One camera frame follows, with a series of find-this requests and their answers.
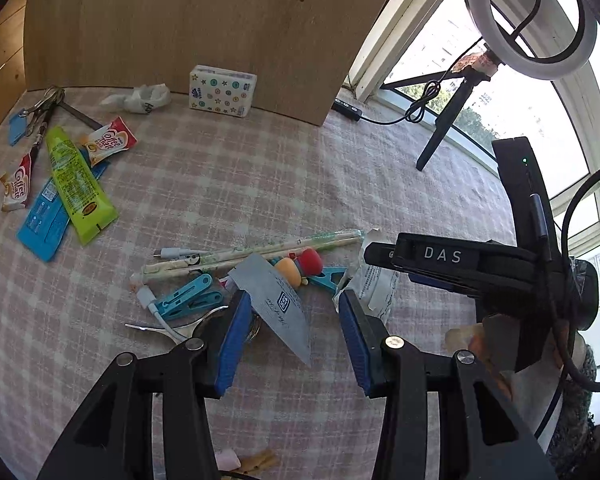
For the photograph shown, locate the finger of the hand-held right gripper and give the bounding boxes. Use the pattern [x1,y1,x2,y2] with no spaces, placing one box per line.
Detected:
[364,233,537,273]
[407,271,487,298]

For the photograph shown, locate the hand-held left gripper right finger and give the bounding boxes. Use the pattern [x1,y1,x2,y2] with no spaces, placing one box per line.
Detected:
[337,288,558,480]

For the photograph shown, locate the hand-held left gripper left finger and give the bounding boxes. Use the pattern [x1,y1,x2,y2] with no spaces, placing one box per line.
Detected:
[37,290,253,480]

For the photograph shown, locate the white printed packet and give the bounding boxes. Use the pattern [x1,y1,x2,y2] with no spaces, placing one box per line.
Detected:
[332,228,406,323]

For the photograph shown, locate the blue clothes peg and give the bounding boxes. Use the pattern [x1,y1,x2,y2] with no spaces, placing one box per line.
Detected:
[305,267,348,292]
[162,290,222,321]
[155,273,214,311]

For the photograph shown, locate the wooden chopsticks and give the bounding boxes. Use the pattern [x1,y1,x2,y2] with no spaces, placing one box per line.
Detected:
[130,228,363,286]

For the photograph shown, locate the dotted tissue pack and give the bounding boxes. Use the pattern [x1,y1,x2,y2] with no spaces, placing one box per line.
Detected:
[188,65,257,119]

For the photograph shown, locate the person's right forearm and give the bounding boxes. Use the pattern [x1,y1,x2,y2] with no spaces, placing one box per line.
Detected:
[510,345,598,476]

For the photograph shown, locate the person's right hand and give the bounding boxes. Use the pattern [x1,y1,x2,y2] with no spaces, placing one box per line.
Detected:
[445,315,565,387]

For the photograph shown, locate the metal spoon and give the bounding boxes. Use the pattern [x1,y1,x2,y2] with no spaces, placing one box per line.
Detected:
[125,305,231,346]

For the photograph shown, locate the colourful toy figure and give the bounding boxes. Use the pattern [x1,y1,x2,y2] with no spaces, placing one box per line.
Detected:
[272,247,326,288]

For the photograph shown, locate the wooden clothes pegs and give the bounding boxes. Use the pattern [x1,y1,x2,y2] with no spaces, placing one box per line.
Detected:
[240,450,281,476]

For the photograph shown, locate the black tripod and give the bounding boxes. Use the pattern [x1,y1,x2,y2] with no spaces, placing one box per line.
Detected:
[382,52,506,172]

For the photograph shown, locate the yellow-green tube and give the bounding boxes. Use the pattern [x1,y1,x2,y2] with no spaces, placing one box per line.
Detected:
[46,126,120,247]

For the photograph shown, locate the blue flat packet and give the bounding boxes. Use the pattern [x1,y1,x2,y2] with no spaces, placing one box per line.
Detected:
[16,160,112,263]

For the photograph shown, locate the red white creamer sachet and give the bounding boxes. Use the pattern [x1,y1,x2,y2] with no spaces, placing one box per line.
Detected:
[0,152,33,212]
[75,116,138,167]

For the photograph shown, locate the white plastic wrapper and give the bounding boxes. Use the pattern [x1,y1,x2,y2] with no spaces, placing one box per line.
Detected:
[100,82,171,115]

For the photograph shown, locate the metal key bunch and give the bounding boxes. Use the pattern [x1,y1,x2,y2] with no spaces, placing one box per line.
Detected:
[17,87,103,166]

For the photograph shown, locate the blue key tag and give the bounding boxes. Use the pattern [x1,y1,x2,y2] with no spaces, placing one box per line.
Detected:
[8,111,31,147]

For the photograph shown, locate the brown wooden panel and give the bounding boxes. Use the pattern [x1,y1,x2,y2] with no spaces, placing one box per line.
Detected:
[0,0,31,153]

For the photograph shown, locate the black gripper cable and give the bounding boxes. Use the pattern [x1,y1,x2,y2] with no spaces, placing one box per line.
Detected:
[530,160,600,388]

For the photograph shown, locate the white usb cable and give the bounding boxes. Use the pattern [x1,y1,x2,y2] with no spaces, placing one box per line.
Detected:
[136,246,213,345]

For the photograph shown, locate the black ring light cable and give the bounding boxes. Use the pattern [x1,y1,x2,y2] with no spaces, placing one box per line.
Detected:
[357,0,551,125]

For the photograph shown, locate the black inline cable controller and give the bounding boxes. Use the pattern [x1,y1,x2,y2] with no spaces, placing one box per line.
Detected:
[331,99,365,122]

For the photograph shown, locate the white window frame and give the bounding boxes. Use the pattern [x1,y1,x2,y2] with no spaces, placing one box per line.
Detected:
[347,0,600,311]

